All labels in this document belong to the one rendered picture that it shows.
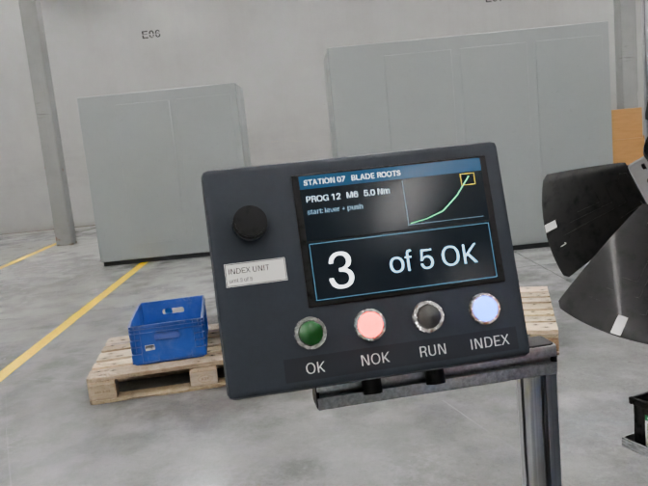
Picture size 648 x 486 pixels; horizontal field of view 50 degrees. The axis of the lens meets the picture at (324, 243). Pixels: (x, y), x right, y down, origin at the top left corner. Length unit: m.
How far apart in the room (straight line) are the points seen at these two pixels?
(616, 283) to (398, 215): 0.69
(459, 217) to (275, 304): 0.17
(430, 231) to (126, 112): 7.83
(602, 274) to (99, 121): 7.54
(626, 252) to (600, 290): 0.08
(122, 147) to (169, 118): 0.63
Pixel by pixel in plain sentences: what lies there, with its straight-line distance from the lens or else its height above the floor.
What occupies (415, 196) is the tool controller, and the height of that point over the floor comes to 1.22.
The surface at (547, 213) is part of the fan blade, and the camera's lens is 1.55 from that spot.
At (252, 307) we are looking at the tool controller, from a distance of 0.57.
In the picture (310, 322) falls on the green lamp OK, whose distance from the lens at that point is 0.57.
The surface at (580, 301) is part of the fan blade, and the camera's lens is 1.25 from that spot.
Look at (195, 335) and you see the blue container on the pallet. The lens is 3.89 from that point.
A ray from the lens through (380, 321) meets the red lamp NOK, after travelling 0.58.
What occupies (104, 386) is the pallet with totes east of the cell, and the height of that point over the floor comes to 0.09.
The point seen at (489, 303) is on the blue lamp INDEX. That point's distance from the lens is 0.61.
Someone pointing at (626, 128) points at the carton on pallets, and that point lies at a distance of 9.39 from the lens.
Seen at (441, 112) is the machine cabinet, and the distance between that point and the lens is 6.70.
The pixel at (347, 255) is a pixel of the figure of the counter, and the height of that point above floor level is 1.17.
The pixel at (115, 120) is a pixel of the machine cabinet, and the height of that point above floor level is 1.66.
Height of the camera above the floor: 1.27
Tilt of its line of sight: 9 degrees down
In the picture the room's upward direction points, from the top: 6 degrees counter-clockwise
